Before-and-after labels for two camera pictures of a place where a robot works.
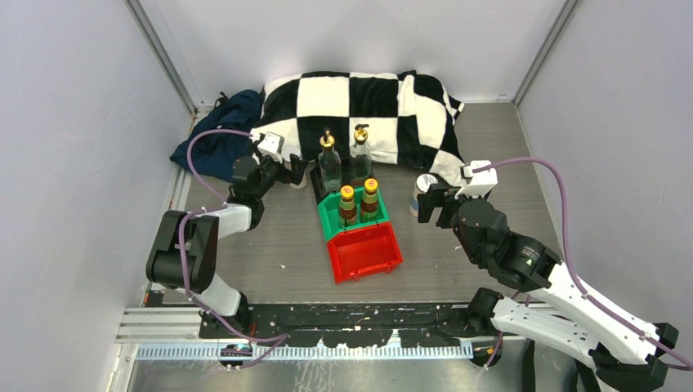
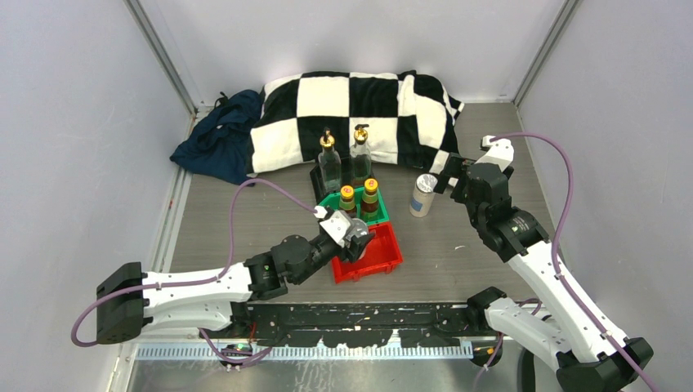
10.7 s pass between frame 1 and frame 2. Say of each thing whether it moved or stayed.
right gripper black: moved
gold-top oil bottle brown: stayed
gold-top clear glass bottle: stayed
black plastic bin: stayed
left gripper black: moved
